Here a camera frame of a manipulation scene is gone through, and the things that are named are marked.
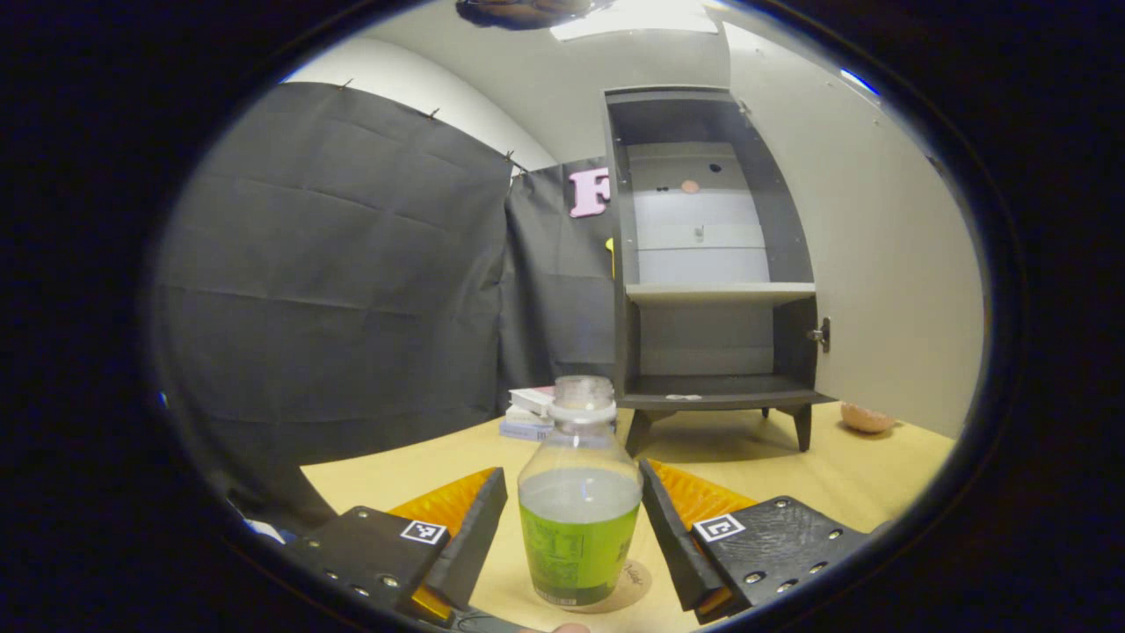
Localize pale blue book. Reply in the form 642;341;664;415
498;418;555;443

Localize ceiling light panel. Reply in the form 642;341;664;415
548;0;722;44

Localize clear bottle with green label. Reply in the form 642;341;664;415
517;375;645;608

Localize small pink toy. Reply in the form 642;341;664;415
838;402;898;436

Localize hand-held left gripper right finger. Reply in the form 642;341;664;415
639;457;872;626

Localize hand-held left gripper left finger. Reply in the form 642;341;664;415
289;467;510;626

